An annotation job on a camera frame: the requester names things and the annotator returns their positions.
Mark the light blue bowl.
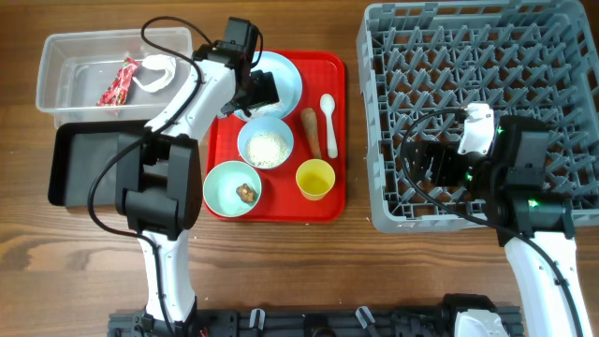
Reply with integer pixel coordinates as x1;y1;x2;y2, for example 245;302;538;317
238;116;294;169

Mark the light blue plate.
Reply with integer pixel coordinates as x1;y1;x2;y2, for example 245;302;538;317
233;51;303;122

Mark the yellow plastic cup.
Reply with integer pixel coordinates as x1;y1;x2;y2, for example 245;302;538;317
296;159;336;201

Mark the brown carrot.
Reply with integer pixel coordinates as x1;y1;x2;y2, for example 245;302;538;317
300;108;322;159

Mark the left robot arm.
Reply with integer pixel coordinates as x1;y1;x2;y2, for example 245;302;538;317
114;37;279;336

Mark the red serving tray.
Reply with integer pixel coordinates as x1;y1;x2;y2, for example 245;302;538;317
204;51;347;224

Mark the red snack wrapper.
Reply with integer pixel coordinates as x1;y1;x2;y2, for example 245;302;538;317
96;58;139;107

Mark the clear plastic bin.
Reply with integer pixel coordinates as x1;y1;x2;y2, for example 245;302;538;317
36;29;190;126

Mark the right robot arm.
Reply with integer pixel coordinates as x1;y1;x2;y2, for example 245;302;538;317
399;112;592;336

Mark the mint green bowl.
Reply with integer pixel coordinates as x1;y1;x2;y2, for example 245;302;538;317
203;161;262;218

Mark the brown food scrap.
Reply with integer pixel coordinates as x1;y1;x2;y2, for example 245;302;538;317
236;183;256;204

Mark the black plastic bin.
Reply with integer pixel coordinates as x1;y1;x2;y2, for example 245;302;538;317
48;120;146;208

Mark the white rice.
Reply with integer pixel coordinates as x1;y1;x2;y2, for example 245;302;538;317
245;132;289;169

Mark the white plastic spoon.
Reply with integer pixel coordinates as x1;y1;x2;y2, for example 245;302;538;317
320;94;339;159

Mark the grey dishwasher rack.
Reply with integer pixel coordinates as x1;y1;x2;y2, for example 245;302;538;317
357;1;598;233

